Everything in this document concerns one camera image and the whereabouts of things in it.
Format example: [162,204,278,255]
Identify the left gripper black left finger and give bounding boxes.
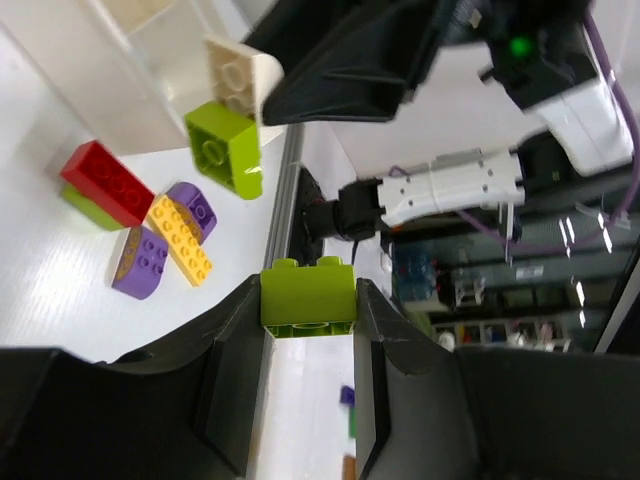
[1,276,263,479]

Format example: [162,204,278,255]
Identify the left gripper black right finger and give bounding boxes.
[354,279,639,479]

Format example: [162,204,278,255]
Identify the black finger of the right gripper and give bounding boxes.
[262,1,445,126]

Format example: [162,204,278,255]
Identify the white curved lego brick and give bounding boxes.
[205,34,284,125]

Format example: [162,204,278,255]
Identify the lime curved lego brick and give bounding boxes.
[184,102,263,200]

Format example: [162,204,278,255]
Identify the lime and white lego base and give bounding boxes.
[260,256,357,339]

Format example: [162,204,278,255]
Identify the purple lego plate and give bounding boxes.
[112,225,169,300]

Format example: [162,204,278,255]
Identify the yellow long lego plate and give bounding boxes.
[147,195,213,287]

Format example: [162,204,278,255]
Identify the purple square lego brick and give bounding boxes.
[166,182,217,245]

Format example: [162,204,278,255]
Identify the red tall lego brick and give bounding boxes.
[60,140,155,227]

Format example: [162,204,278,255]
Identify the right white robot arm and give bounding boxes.
[246,1,639,244]

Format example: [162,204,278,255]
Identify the right white divided container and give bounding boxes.
[1,1,282,155]

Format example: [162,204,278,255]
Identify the lime brick under red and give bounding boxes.
[61,183,124,231]

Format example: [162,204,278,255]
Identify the aluminium front rail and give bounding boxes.
[263,124,305,268]

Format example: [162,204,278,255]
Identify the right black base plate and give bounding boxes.
[288,167,325,266]

